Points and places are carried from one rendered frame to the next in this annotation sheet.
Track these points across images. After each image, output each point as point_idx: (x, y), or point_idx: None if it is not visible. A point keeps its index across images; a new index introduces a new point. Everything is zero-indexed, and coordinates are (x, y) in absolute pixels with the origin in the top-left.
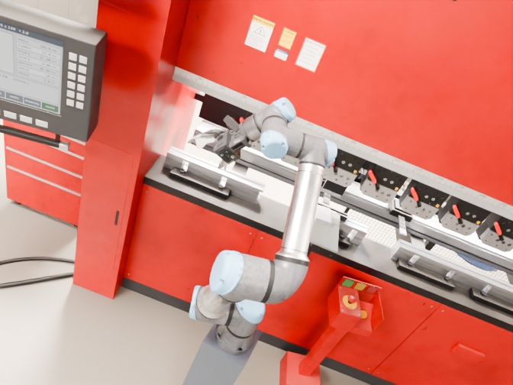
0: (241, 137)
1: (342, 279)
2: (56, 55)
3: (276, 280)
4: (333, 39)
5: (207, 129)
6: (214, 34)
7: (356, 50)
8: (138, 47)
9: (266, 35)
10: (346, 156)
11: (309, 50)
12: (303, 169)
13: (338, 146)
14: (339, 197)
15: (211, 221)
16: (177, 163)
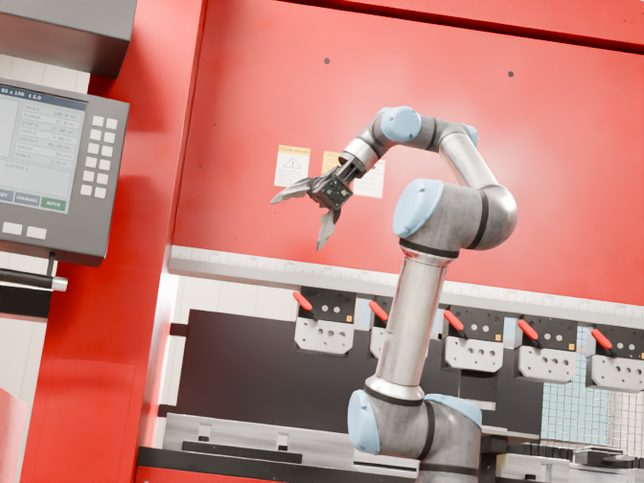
0: (349, 161)
1: None
2: (75, 123)
3: (487, 192)
4: (392, 149)
5: None
6: (228, 183)
7: (425, 156)
8: (141, 175)
9: (302, 167)
10: (475, 314)
11: None
12: (448, 139)
13: (456, 301)
14: (493, 409)
15: None
16: (189, 431)
